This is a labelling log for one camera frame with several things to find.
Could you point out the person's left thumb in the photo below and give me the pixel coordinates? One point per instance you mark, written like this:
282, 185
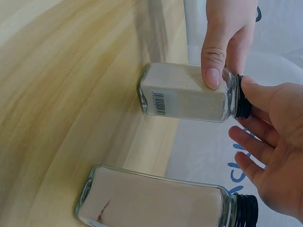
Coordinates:
213, 63

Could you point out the person's right thumb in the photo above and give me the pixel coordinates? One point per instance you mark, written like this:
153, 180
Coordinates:
260, 99

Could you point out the person's left fingers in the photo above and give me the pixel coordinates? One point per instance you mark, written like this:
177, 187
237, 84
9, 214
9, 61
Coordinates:
236, 54

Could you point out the person's left hand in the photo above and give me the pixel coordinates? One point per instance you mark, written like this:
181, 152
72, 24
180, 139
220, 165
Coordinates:
225, 26

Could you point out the person's right hand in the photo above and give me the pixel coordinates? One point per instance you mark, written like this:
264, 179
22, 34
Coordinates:
281, 142

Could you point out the glass jar pinkish powder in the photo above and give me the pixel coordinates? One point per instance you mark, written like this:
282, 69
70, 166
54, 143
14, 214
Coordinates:
151, 201

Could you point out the black screw cap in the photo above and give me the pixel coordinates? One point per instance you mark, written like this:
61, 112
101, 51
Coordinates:
247, 210
241, 106

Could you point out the barcode-labelled glass jar white powder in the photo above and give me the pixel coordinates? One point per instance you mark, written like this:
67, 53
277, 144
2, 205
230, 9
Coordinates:
184, 101

